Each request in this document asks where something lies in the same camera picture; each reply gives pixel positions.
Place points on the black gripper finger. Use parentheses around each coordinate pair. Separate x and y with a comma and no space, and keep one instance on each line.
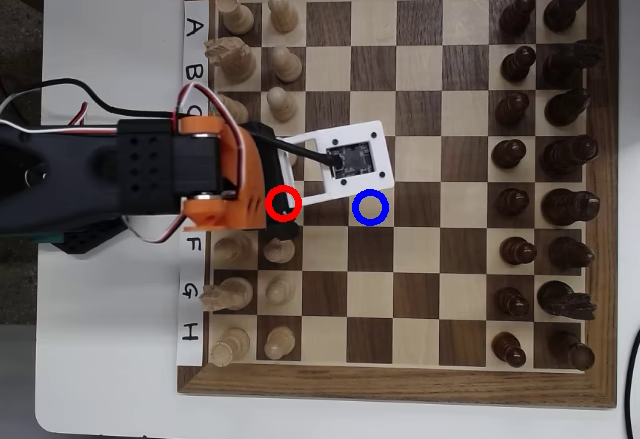
(285,229)

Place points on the black and orange robot arm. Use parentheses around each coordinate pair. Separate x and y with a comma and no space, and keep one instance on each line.
(75,174)

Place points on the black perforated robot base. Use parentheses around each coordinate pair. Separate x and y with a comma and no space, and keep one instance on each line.
(85,241)

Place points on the light wooden bishop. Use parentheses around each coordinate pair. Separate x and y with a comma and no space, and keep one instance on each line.
(232,250)
(239,111)

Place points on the light wooden knight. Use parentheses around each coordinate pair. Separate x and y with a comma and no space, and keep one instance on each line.
(235,61)
(232,293)

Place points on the light wooden rook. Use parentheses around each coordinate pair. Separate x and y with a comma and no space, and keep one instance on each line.
(230,346)
(237,16)

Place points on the white paper letter strip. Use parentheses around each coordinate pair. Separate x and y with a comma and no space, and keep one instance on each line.
(195,49)

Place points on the wooden chessboard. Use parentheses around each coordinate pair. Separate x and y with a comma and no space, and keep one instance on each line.
(375,389)

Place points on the dark wooden pawn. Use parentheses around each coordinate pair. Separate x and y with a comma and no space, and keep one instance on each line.
(512,202)
(508,154)
(517,14)
(512,303)
(509,349)
(517,251)
(511,109)
(517,65)

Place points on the dark wooden king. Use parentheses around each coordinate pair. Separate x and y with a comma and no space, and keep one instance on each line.
(567,206)

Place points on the dark wooden bishop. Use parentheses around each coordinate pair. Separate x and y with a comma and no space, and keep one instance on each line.
(567,108)
(570,253)

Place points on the dark wooden knight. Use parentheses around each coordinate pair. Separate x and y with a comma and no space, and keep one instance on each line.
(565,64)
(562,299)

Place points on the dark wooden queen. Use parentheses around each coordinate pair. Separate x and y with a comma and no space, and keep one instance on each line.
(567,156)

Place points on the dark wooden rook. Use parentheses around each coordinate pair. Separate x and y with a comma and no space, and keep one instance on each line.
(572,351)
(565,9)

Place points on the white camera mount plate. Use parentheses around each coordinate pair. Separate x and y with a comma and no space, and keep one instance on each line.
(350,135)

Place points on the black camera circuit board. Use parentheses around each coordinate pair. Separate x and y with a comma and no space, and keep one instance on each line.
(357,159)

